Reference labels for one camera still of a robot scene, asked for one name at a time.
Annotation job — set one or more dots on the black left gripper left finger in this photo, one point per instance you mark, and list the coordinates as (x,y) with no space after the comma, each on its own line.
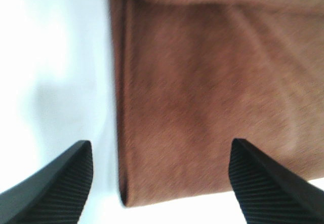
(55,194)

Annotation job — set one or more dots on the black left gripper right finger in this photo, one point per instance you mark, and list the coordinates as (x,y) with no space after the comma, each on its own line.
(268,192)

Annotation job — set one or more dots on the brown towel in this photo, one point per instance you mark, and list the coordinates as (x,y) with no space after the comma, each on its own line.
(192,75)

